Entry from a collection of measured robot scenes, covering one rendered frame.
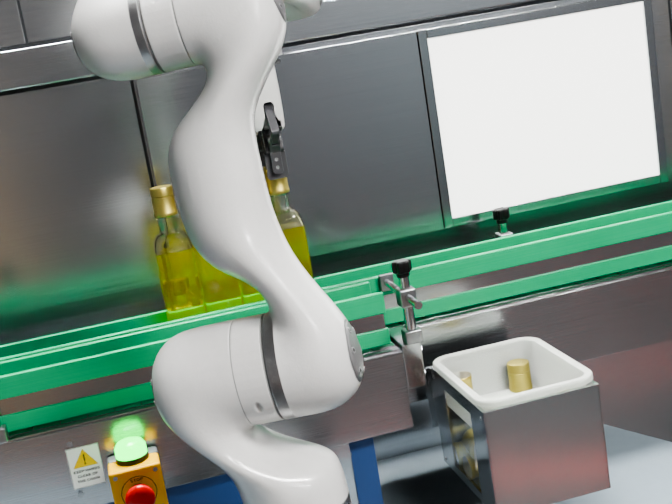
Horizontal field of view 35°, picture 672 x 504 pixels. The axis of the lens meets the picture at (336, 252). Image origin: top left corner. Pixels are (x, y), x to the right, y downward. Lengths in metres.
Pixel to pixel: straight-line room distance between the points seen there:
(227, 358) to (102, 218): 0.68
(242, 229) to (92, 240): 0.69
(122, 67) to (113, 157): 0.61
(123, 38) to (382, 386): 0.69
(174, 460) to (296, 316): 0.50
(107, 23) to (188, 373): 0.38
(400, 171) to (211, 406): 0.78
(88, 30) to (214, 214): 0.23
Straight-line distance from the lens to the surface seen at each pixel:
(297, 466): 1.21
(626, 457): 1.89
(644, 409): 2.16
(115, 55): 1.17
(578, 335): 1.81
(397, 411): 1.62
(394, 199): 1.84
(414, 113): 1.83
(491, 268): 1.74
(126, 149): 1.78
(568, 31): 1.93
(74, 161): 1.78
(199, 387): 1.17
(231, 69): 1.13
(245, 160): 1.15
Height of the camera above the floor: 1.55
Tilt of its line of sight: 13 degrees down
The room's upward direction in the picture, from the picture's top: 9 degrees counter-clockwise
